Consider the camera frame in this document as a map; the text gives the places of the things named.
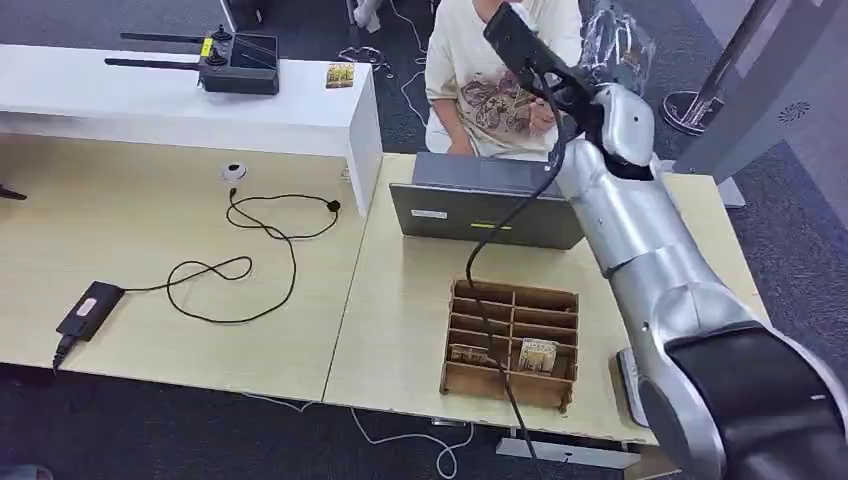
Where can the wooden card box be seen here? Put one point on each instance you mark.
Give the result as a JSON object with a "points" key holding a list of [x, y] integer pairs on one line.
{"points": [[470, 387]]}

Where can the small white round device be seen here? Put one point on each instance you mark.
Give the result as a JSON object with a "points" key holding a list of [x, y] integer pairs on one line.
{"points": [[233, 172]]}

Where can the grey stand with pole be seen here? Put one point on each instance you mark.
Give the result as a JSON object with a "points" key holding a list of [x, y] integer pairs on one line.
{"points": [[762, 86]]}

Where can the brown printed card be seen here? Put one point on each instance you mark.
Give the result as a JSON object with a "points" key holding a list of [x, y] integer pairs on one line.
{"points": [[469, 354]]}

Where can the round stand base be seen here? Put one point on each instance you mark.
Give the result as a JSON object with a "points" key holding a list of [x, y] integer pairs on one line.
{"points": [[686, 112]]}

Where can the white desk shelf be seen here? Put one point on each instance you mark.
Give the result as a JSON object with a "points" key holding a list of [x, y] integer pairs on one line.
{"points": [[166, 112]]}

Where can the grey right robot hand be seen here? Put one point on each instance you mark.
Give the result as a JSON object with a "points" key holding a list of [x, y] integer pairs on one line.
{"points": [[530, 53]]}

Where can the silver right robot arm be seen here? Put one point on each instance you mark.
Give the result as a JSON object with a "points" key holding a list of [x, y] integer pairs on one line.
{"points": [[662, 265]]}

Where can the flat tablet device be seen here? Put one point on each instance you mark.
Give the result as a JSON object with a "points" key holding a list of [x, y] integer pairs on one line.
{"points": [[630, 387]]}

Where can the black power adapter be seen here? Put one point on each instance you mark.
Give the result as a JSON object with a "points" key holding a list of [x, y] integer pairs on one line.
{"points": [[89, 310]]}

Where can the plastic wrapped object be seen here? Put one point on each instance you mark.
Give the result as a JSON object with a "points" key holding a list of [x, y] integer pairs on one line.
{"points": [[619, 40]]}

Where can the person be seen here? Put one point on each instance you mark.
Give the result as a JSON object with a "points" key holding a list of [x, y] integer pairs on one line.
{"points": [[477, 73]]}

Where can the yellow printed card stack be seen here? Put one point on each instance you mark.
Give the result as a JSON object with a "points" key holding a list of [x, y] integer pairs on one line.
{"points": [[538, 356]]}

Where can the small black object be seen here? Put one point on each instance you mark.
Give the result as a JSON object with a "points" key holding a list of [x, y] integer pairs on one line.
{"points": [[10, 193]]}

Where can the grey laptop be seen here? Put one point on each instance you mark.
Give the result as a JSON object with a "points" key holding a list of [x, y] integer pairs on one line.
{"points": [[464, 205]]}

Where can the black remote controller with antennas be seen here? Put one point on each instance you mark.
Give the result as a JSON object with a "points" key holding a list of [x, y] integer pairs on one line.
{"points": [[242, 69]]}

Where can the person's hand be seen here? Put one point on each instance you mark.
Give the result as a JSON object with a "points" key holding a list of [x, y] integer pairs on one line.
{"points": [[542, 118]]}

